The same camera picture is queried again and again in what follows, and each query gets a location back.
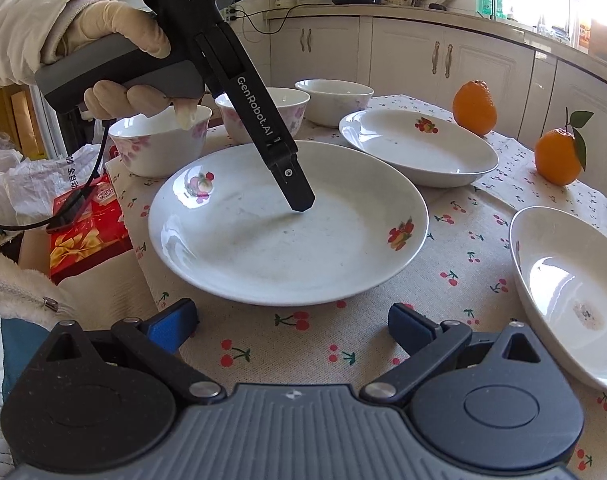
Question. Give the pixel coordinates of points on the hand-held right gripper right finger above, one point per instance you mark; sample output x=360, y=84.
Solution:
x=408, y=327

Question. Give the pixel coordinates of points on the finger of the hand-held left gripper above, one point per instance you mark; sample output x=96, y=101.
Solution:
x=293, y=180

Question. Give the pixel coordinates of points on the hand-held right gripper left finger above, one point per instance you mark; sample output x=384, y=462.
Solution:
x=176, y=327

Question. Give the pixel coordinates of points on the large white fruit-print plate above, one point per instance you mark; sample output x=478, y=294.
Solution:
x=283, y=260

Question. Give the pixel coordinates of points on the person's left forearm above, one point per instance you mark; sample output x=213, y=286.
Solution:
x=18, y=30

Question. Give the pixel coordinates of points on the person's left hand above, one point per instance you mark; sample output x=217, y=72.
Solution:
x=113, y=20

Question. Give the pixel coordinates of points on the white power strip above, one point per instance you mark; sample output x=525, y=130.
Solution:
x=232, y=13

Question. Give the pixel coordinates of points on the cherry-print tablecloth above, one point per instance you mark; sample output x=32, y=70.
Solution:
x=308, y=340

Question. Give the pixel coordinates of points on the red gift box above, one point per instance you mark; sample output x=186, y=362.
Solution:
x=93, y=250

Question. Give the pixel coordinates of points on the white stained plate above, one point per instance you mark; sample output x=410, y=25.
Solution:
x=558, y=285

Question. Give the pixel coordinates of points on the person's white fleece jacket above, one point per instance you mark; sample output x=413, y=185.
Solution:
x=13, y=280

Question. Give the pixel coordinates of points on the white kitchen cabinets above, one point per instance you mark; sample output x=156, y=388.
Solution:
x=408, y=55

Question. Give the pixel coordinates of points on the white crumpled plastic bag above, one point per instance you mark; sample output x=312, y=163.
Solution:
x=28, y=185

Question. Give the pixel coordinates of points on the orange fruit with leaf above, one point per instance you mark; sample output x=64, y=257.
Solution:
x=556, y=157

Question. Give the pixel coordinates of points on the kitchen countertop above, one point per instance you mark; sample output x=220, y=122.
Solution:
x=483, y=22

